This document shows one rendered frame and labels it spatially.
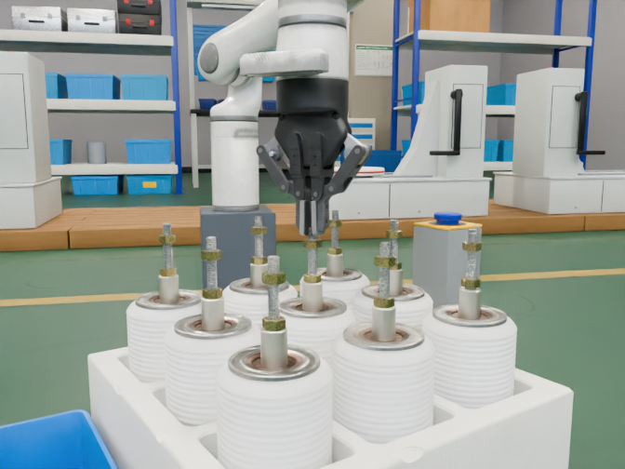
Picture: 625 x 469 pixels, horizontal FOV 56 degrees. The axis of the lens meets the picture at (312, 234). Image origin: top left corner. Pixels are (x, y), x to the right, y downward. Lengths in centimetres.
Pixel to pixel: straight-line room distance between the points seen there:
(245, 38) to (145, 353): 61
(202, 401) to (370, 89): 663
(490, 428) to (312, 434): 18
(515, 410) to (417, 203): 228
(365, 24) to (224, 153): 611
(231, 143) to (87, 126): 798
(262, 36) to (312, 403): 73
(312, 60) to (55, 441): 52
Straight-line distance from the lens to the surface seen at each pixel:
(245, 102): 115
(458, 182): 292
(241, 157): 113
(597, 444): 99
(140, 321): 67
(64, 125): 913
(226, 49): 111
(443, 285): 85
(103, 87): 534
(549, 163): 324
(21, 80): 277
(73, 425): 78
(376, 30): 721
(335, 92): 60
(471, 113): 301
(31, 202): 271
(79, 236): 261
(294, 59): 56
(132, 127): 901
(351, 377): 54
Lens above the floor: 43
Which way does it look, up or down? 9 degrees down
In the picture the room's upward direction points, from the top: straight up
